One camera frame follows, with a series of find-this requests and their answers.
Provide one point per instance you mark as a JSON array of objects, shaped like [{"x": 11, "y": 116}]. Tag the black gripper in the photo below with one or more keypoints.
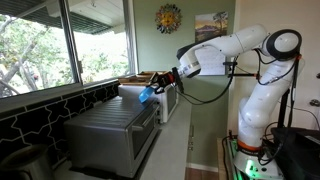
[{"x": 160, "y": 81}]

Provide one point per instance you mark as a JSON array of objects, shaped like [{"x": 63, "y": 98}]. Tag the blue plastic bowl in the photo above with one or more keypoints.
[{"x": 145, "y": 94}]

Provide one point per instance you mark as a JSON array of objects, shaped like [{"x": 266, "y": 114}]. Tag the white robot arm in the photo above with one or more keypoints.
[{"x": 283, "y": 47}]

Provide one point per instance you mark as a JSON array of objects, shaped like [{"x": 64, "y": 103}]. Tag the wooden tray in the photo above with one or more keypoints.
[{"x": 140, "y": 79}]

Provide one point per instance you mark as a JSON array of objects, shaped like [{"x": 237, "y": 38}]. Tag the white microwave oven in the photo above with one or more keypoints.
[{"x": 167, "y": 100}]

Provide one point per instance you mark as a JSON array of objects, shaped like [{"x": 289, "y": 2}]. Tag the white paper sheet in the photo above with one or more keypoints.
[{"x": 211, "y": 61}]

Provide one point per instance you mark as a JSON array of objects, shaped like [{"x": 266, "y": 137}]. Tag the silver toaster oven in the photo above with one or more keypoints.
[{"x": 113, "y": 137}]

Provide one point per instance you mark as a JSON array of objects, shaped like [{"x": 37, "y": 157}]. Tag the landscape painting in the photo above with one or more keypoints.
[{"x": 208, "y": 26}]

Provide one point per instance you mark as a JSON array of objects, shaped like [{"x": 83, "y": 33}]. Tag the metal kettle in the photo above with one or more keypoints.
[{"x": 28, "y": 163}]

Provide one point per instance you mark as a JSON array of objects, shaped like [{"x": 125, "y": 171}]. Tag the black equipment box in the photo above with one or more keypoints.
[{"x": 299, "y": 158}]

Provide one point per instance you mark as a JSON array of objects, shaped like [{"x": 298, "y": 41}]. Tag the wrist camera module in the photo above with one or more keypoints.
[{"x": 177, "y": 80}]

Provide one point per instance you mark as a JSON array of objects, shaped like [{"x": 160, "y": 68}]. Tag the sun wall decoration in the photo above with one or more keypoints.
[{"x": 168, "y": 18}]

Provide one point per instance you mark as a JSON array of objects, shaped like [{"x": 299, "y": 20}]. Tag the window frame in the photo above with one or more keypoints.
[{"x": 50, "y": 47}]

